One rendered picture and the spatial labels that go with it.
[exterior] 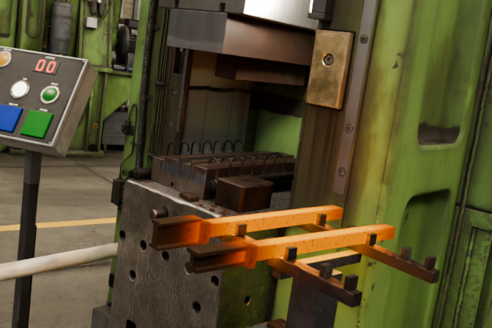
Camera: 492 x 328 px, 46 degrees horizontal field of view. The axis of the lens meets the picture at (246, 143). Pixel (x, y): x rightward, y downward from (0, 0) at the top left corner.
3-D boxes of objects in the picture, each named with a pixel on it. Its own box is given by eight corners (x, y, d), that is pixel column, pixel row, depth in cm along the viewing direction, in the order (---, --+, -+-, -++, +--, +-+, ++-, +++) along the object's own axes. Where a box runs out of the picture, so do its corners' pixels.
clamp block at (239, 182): (239, 213, 134) (243, 186, 133) (213, 203, 139) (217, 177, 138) (271, 208, 143) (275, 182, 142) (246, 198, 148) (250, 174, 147)
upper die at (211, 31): (222, 53, 136) (227, 12, 135) (165, 45, 149) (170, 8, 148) (321, 67, 168) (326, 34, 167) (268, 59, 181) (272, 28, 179)
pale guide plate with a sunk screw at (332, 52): (337, 108, 130) (349, 32, 128) (304, 102, 136) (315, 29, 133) (342, 109, 132) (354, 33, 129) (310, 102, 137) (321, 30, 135)
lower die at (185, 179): (203, 200, 142) (207, 165, 140) (150, 180, 154) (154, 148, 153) (302, 186, 173) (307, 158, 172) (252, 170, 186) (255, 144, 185)
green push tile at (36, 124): (42, 137, 158) (52, 113, 161) (18, 133, 160) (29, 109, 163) (45, 140, 160) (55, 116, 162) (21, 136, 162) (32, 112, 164)
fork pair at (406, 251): (348, 291, 81) (350, 277, 81) (318, 276, 85) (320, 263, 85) (434, 268, 96) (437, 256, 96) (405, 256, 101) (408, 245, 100)
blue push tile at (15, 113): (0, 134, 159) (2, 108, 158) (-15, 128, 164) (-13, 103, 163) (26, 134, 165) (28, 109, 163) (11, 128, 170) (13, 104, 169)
